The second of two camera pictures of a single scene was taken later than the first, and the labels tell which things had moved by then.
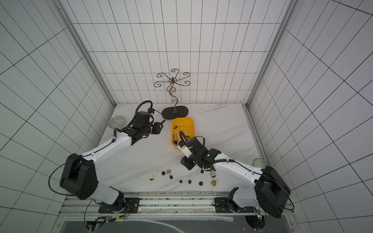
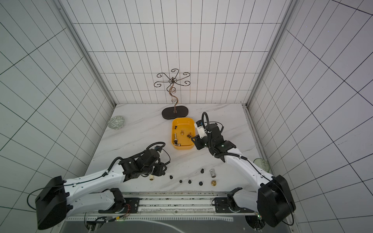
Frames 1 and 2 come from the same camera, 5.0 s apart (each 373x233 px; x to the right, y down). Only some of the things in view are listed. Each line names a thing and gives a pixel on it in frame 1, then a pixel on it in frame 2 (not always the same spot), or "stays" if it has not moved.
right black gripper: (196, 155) to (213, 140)
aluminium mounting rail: (175, 207) stays
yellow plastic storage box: (186, 124) stays
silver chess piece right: (212, 173) stays
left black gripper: (157, 128) to (159, 172)
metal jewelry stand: (174, 111) stays
